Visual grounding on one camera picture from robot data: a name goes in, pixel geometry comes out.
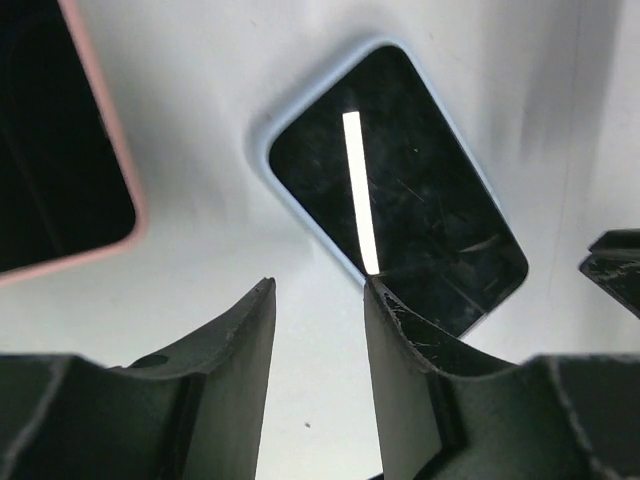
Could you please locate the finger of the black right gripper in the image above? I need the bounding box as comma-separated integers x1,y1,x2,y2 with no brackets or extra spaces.
579,229,640,318

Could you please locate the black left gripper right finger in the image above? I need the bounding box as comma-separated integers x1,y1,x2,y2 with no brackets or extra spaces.
364,278,639,479

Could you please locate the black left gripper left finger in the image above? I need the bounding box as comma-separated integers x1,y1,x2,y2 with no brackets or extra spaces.
1,278,276,479

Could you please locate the pale pink smartphone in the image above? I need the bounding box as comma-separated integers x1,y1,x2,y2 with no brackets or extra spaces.
0,0,137,274

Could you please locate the translucent blue phone case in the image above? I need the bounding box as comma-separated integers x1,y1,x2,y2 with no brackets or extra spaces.
247,36,531,341

